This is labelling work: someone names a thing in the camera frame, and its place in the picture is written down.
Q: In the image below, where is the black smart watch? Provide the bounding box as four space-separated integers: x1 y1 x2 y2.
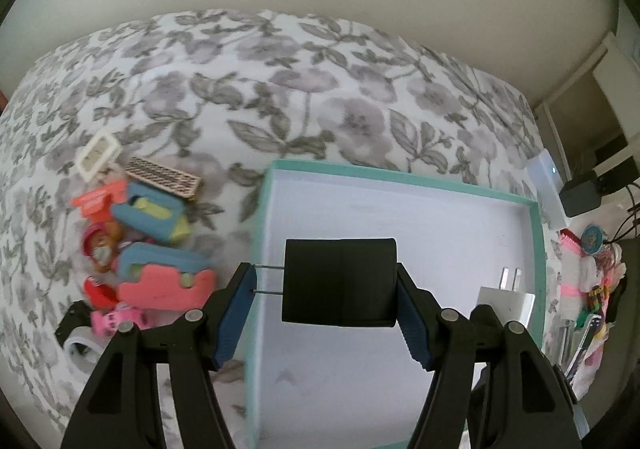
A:
54 301 110 375

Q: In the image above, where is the pink smart watch band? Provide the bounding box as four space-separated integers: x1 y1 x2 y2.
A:
90 307 149 336

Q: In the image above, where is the white charger with cable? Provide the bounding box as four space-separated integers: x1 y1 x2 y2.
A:
476 267 536 327

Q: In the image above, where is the red white tube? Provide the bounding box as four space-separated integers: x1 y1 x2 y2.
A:
82 276 119 310

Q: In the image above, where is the pink blue case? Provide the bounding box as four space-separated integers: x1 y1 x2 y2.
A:
116 242 217 311

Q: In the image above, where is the paw patrol dog toy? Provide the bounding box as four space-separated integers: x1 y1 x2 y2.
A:
81 221 124 273

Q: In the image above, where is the blue case yellow insert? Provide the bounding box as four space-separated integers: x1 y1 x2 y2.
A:
110 183 191 244

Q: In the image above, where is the black power adapter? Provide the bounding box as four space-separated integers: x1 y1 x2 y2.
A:
273 238 397 328

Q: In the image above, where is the greek key pattern lighter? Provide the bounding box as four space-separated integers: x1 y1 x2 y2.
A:
125 157 202 200

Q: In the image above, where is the white plastic socket frame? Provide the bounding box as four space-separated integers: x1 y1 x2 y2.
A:
75 128 122 183

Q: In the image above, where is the colourful toy pile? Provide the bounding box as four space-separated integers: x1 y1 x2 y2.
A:
550 225 627 399

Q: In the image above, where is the teal white tray box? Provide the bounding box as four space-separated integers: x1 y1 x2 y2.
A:
246 160 546 448

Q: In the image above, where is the orange plastic clip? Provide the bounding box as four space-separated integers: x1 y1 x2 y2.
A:
72 180 127 223

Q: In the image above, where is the black adapter on shelf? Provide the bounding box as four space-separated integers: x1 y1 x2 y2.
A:
559 171 602 217

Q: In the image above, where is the white shelf unit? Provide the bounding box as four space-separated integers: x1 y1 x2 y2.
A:
534 0 639 180

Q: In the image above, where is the floral grey white blanket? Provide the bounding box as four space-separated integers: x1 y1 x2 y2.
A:
1 9 541 448

